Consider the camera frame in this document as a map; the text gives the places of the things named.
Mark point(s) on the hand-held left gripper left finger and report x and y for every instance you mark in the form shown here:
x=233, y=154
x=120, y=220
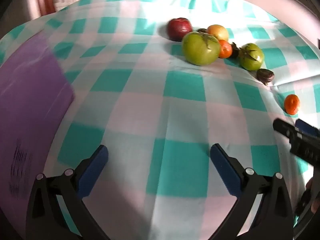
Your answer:
x=93, y=168

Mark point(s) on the small green tomato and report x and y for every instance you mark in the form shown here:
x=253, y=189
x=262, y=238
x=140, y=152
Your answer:
x=251, y=57

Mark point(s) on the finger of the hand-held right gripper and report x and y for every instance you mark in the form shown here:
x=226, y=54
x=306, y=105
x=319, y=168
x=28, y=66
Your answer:
x=306, y=127
x=296, y=142

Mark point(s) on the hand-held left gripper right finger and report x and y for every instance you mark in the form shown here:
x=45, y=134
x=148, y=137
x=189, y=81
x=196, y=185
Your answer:
x=225, y=168

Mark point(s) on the teal checkered tablecloth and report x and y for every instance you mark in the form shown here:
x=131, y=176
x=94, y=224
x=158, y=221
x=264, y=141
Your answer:
x=160, y=110

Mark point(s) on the yellow orange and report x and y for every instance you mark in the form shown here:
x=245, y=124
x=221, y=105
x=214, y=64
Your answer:
x=218, y=32

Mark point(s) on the dark red apple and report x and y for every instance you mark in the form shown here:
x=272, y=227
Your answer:
x=178, y=28

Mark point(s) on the small tangerine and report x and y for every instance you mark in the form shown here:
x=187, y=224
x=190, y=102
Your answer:
x=292, y=104
x=225, y=50

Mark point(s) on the purple cutting board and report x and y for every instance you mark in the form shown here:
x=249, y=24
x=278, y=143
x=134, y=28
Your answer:
x=27, y=110

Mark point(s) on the large green tomato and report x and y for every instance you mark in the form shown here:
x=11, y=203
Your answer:
x=200, y=48

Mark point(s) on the dark brown passion fruit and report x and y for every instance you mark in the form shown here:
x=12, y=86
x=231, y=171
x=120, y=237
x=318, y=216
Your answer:
x=265, y=76
x=201, y=30
x=235, y=50

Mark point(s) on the person's right hand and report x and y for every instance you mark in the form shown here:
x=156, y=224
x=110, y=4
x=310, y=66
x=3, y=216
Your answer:
x=315, y=197

